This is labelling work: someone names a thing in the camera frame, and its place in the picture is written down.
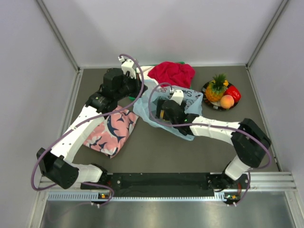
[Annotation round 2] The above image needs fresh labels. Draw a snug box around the red bell pepper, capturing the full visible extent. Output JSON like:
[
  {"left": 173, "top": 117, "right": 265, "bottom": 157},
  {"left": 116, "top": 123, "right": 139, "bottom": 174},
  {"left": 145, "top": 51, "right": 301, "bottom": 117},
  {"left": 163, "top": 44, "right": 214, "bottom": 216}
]
[{"left": 224, "top": 85, "right": 241, "bottom": 103}]

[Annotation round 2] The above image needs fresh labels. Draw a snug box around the light blue cartoon plastic bag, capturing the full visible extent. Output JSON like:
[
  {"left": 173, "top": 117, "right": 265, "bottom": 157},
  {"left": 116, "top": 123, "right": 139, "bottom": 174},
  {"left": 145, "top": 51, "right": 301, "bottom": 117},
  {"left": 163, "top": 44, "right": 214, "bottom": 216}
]
[{"left": 133, "top": 80, "right": 203, "bottom": 141}]

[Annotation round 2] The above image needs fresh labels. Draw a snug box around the white cloth in tray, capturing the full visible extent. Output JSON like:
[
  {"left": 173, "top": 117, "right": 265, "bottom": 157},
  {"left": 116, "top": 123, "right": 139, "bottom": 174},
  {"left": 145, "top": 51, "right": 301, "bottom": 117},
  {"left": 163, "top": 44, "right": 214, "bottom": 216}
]
[{"left": 141, "top": 66, "right": 155, "bottom": 80}]

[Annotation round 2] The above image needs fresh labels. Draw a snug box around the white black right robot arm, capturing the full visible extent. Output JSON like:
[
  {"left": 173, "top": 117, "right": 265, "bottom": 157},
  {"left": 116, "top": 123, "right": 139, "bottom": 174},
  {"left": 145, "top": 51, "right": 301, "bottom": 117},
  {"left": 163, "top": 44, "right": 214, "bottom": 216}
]
[{"left": 156, "top": 100, "right": 271, "bottom": 189}]

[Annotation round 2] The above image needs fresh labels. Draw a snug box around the plastic pineapple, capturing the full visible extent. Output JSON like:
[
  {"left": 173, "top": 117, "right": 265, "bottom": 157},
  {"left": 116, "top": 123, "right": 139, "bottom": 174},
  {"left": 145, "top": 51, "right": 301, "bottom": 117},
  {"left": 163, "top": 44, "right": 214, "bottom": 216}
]
[{"left": 206, "top": 73, "right": 227, "bottom": 102}]

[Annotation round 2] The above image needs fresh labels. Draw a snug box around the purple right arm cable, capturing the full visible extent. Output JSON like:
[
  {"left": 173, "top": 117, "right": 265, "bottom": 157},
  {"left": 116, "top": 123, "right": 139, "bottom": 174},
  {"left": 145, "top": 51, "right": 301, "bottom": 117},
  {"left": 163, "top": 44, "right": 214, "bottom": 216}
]
[{"left": 148, "top": 82, "right": 273, "bottom": 206}]

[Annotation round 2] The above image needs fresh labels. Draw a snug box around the slotted cable duct rail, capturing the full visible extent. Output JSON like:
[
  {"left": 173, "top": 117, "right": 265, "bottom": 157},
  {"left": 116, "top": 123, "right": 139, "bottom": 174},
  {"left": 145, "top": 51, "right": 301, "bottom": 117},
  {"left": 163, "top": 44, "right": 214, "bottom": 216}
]
[{"left": 47, "top": 191, "right": 227, "bottom": 202}]

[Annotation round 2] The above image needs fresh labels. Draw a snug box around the green plastic tray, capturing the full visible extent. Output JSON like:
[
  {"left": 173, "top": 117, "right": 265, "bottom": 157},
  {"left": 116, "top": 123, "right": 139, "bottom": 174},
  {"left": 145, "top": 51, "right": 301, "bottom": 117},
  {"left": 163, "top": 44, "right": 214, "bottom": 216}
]
[{"left": 128, "top": 61, "right": 193, "bottom": 100}]

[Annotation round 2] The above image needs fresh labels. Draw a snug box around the pink patterned cloth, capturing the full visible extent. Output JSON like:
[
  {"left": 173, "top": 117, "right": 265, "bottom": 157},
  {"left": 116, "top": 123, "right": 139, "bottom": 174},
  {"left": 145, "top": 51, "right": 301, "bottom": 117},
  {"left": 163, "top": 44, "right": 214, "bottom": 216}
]
[{"left": 83, "top": 109, "right": 139, "bottom": 158}]

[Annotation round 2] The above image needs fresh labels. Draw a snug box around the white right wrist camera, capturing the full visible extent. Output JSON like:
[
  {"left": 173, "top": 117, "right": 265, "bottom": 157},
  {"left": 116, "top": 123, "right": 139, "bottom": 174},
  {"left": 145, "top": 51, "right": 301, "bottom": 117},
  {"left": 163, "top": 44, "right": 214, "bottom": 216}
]
[{"left": 170, "top": 88, "right": 184, "bottom": 105}]

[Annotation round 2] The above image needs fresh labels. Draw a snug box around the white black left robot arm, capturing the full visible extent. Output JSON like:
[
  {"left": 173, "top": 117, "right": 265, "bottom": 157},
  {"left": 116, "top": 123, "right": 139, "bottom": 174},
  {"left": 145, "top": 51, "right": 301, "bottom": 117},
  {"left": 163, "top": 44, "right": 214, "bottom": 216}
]
[{"left": 34, "top": 68, "right": 147, "bottom": 189}]

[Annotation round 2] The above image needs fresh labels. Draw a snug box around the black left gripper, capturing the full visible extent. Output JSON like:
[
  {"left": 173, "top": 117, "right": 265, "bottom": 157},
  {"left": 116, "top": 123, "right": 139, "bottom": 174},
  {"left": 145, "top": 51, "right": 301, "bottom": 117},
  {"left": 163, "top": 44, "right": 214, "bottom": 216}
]
[{"left": 114, "top": 71, "right": 148, "bottom": 101}]

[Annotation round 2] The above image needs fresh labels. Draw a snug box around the black patterned plate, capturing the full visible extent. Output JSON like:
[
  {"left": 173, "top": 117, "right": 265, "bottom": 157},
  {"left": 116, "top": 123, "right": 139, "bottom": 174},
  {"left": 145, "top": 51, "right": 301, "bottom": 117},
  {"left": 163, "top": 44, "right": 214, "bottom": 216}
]
[{"left": 201, "top": 81, "right": 238, "bottom": 111}]

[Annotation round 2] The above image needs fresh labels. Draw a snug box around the orange peach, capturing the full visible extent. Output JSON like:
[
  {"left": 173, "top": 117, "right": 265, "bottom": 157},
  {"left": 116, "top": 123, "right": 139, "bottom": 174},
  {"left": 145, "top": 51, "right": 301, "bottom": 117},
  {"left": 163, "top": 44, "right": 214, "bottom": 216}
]
[{"left": 220, "top": 95, "right": 235, "bottom": 109}]

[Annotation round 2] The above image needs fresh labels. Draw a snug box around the red crumpled cloth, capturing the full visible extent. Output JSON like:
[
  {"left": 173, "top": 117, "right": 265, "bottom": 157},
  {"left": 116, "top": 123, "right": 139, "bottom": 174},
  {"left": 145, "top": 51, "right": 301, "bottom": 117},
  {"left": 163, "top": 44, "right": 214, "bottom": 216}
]
[{"left": 148, "top": 61, "right": 195, "bottom": 88}]

